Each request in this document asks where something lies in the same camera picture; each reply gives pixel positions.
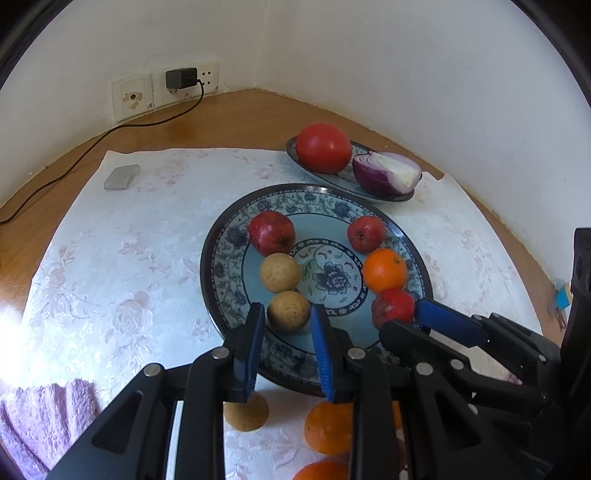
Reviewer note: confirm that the red apple with stem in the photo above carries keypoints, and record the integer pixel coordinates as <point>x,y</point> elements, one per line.
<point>366,234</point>

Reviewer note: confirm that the red apple among oranges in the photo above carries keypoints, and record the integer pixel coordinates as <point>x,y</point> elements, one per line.
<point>401,454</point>

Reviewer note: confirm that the dark red apple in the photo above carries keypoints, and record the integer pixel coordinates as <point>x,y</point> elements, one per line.
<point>271,232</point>

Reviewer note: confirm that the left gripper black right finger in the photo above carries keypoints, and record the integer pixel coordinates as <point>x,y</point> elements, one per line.
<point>351,374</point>

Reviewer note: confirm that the small red apple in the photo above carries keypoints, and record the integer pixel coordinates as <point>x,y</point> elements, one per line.
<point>393,304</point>

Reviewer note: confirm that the halved purple onion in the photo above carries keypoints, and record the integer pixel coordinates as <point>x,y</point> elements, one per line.
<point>385,174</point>

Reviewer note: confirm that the orange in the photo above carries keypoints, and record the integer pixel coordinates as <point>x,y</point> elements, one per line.
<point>328,428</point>
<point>384,269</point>
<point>324,470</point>

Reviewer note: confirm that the white floral tablecloth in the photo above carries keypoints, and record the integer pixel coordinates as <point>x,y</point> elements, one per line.
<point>119,285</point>

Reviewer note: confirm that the large blue patterned plate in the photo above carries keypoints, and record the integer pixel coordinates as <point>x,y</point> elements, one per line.
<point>331,270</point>

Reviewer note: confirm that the purple towel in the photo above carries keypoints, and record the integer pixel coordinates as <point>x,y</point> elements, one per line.
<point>40,424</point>

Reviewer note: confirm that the grey eraser block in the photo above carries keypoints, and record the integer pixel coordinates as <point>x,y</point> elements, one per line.
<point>121,177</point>

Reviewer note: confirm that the white wall socket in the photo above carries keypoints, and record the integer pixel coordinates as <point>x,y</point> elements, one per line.
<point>208,82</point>

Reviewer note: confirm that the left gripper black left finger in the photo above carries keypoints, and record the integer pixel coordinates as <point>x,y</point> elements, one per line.
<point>130,439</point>

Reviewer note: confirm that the white coaxial wall plate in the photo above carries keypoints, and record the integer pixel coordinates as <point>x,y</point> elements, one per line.
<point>132,96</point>

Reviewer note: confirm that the brown longan fruit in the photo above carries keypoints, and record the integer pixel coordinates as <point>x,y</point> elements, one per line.
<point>279,272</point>
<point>249,416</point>
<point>288,311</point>

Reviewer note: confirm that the red tomato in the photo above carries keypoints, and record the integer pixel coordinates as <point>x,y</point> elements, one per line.
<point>323,148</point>

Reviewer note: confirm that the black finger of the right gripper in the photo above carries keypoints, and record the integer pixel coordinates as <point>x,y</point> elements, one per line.
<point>459,424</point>
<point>529,356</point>

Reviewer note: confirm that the black power adapter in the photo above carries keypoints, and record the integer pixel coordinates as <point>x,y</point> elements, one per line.
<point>181,78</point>

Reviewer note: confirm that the small blue object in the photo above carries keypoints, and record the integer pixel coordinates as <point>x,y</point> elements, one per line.
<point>563,297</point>

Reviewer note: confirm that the small blue plate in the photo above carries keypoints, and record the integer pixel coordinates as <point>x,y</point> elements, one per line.
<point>345,180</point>

